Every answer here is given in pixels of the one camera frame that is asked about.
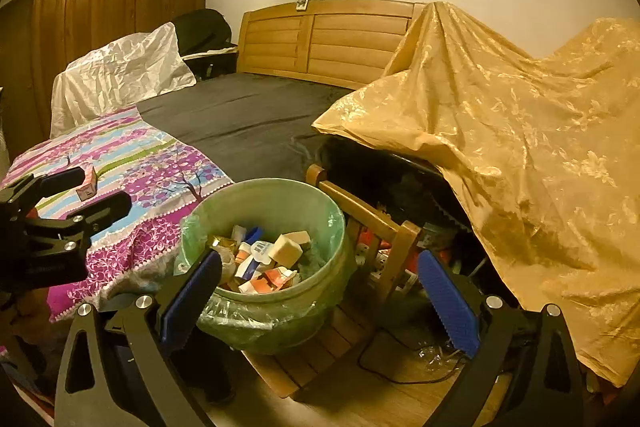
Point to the wooden headboard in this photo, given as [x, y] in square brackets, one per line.
[325, 37]

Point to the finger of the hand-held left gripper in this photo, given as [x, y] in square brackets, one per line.
[107, 207]
[60, 181]

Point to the white power strip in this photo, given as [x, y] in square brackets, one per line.
[375, 262]

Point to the light wooden chair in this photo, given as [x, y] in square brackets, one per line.
[320, 347]

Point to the blue white packet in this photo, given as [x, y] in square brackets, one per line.
[257, 247]

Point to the floral striped blanket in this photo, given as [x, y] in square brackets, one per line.
[140, 167]

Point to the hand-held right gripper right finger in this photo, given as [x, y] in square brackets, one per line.
[447, 312]

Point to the golden patterned cloth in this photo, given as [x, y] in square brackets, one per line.
[500, 132]

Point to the clear plastic wrap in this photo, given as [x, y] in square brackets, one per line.
[440, 352]

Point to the black bag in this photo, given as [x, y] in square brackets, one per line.
[200, 29]

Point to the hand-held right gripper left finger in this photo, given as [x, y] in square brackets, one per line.
[192, 302]

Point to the orange white packet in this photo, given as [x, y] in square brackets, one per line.
[272, 279]

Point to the pink carton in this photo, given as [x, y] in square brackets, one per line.
[87, 187]

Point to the yellow sponge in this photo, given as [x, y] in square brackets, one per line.
[285, 251]

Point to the black nightstand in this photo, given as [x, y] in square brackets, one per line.
[220, 67]

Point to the white plastic cover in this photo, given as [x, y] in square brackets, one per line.
[125, 67]

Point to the dark grey bedsheet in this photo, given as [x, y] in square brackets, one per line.
[240, 117]

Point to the dark wooden door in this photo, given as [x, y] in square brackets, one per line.
[20, 72]

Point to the yellow snack packet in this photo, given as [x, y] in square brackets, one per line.
[222, 242]

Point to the green bin with plastic liner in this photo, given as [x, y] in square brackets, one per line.
[280, 322]

